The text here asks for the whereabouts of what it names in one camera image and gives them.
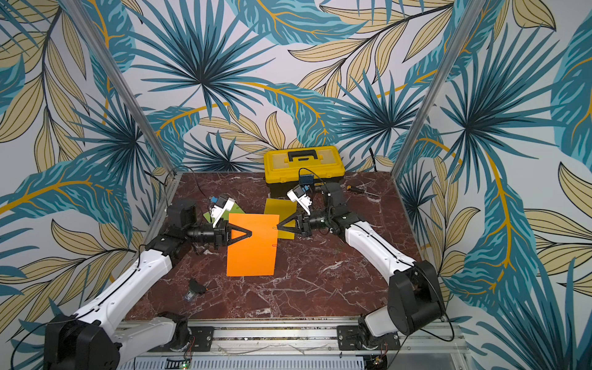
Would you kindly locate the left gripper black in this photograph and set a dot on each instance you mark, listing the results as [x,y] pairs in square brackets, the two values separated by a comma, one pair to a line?
[222,233]

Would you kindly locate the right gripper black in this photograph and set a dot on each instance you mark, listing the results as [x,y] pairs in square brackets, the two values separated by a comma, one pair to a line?
[302,222]

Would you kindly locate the yellow paper sheet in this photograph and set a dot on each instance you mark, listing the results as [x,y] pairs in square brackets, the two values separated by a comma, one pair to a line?
[284,209]

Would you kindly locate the orange paper sheet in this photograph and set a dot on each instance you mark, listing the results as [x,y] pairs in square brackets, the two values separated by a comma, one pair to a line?
[256,255]

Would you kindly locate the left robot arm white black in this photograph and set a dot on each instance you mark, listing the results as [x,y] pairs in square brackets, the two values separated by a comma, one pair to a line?
[89,339]

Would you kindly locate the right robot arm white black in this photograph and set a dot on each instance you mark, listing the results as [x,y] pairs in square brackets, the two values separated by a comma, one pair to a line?
[414,296]

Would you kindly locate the small black clip object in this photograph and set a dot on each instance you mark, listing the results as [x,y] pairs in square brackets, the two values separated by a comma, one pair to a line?
[195,289]

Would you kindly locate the yellow black toolbox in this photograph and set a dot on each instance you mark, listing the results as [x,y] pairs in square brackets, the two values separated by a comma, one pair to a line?
[283,168]

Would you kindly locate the small screwdriver yellow black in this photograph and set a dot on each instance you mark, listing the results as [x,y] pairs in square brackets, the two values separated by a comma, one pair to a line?
[356,190]

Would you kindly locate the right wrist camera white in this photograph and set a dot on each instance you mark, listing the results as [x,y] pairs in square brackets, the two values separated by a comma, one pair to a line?
[298,194]

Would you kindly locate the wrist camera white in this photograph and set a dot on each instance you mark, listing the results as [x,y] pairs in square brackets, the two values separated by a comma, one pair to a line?
[218,206]
[298,194]

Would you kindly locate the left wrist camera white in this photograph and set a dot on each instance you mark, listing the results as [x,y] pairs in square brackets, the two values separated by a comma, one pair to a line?
[218,206]

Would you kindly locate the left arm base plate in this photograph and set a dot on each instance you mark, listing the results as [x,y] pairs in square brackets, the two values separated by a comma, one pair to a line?
[194,338]

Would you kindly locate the aluminium frame rail front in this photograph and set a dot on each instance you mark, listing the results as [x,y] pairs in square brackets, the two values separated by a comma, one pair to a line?
[309,343]

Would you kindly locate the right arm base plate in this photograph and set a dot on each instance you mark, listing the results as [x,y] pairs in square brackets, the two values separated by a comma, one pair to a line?
[358,338]

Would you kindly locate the left aluminium corner post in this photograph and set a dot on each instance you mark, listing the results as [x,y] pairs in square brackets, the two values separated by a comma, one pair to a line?
[91,34]

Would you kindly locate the aluminium corner post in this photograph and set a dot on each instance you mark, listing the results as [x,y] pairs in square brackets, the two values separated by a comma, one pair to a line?
[448,59]
[91,34]

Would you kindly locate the right aluminium corner post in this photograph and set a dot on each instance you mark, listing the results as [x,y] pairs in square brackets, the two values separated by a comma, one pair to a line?
[448,59]

